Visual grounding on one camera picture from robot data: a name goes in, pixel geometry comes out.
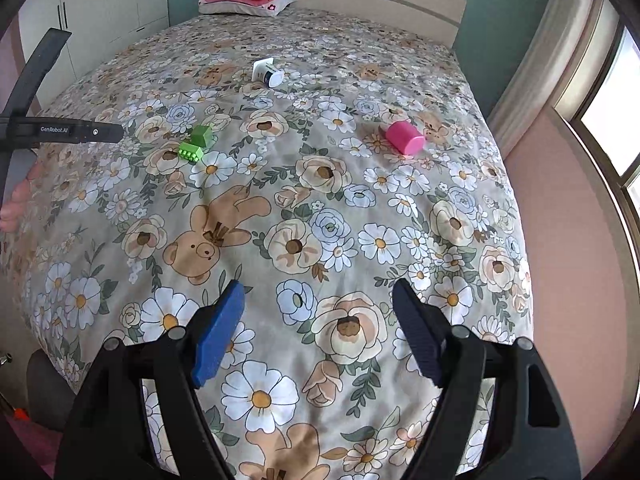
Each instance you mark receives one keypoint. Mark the white bottle with dark label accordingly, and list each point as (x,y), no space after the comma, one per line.
(267,74)

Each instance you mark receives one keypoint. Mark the window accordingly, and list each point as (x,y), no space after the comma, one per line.
(610,110)

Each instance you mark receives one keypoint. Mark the floral printed blanket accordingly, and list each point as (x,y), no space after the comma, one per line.
(310,200)

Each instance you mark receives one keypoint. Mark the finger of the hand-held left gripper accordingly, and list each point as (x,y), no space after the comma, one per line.
(110,132)

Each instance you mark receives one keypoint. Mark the cream curtain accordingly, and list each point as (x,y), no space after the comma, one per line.
(550,50)

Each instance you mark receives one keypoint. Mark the pink fleece garment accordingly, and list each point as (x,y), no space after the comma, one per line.
(35,447)

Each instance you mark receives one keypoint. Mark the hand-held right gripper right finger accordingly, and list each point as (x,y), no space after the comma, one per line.
(420,335)

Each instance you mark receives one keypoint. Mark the small orange object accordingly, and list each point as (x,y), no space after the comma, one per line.
(20,414)

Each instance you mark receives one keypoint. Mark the white wardrobe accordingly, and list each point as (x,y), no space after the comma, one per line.
(110,10)

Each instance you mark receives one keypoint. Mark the green cube block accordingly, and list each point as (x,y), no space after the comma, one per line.
(202,135)

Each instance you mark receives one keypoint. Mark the beige wooden bed headboard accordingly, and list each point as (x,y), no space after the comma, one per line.
(400,5)

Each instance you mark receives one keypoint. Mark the white pillow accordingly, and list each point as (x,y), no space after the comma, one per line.
(240,9)

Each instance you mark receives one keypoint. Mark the pink cylinder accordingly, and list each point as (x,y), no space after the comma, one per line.
(405,137)

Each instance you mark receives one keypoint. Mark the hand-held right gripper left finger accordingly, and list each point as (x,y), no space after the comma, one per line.
(217,335)

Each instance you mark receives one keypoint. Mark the person's left hand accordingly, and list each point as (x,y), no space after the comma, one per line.
(12,207)

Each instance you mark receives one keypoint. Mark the green studded block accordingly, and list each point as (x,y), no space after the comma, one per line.
(191,153)

